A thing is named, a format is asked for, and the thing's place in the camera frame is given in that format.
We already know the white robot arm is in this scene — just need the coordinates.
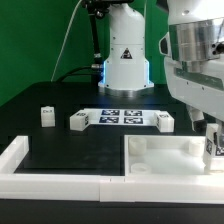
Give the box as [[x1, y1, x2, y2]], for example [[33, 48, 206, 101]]
[[100, 0, 224, 135]]

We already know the white square tabletop part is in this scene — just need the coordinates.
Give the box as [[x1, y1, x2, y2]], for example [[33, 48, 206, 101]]
[[124, 135, 205, 176]]

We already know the white cable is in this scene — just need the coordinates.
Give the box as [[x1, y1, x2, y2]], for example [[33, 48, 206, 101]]
[[50, 0, 84, 83]]

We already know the white U-shaped fence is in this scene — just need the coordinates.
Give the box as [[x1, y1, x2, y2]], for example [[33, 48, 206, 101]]
[[0, 136, 224, 204]]

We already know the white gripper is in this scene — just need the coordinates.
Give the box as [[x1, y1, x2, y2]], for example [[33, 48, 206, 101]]
[[159, 34, 224, 133]]

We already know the black cable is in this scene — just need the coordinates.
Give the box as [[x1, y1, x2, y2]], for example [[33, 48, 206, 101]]
[[57, 65, 94, 83]]

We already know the white marker tag sheet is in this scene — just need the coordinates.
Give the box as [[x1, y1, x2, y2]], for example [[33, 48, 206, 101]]
[[84, 108, 156, 126]]

